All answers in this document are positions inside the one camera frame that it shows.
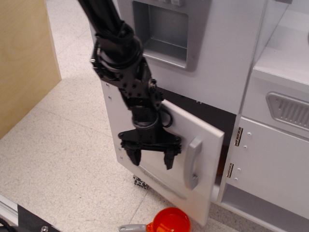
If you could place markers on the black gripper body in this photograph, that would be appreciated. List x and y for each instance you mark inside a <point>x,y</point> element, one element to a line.
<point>150,138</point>

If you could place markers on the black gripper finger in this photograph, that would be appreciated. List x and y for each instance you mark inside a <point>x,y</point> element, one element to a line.
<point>134,155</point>
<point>169,158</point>

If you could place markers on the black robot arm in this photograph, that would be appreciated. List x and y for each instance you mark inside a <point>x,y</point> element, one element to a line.
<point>118,59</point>

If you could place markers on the white toy fridge cabinet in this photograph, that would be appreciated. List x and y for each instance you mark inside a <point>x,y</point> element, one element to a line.
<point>203,103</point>

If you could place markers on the aluminium extrusion foot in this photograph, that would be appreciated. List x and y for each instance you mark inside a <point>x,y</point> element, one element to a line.
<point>140,183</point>

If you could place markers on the white toy oven cabinet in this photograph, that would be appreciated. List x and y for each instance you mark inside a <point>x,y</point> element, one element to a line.
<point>281,66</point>

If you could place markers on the white lower cabinet door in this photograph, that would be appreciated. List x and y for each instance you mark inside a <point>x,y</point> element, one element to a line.
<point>273,166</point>

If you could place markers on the grey ice dispenser panel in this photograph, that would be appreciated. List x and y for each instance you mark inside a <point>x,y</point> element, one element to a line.
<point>171,31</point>

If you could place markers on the grey vent panel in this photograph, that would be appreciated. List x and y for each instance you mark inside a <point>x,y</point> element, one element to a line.
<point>288,110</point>

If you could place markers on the light plywood board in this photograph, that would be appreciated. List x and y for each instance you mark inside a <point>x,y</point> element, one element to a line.
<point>28,64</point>

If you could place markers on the grey fridge door handle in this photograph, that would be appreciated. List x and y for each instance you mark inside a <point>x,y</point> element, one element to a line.
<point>193,150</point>

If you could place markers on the orange measuring cup grey handle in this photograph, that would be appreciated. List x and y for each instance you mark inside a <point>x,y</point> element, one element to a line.
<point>167,220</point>

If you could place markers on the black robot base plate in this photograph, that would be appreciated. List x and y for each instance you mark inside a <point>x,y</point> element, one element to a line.
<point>29,222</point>

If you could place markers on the aluminium frame rail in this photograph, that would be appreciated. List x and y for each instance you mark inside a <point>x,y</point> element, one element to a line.
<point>8,210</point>

